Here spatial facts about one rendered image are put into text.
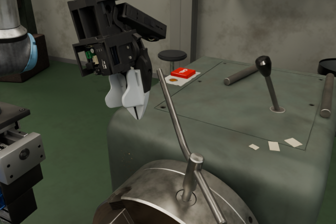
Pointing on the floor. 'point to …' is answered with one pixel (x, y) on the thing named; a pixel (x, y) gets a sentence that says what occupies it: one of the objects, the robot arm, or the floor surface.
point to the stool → (172, 56)
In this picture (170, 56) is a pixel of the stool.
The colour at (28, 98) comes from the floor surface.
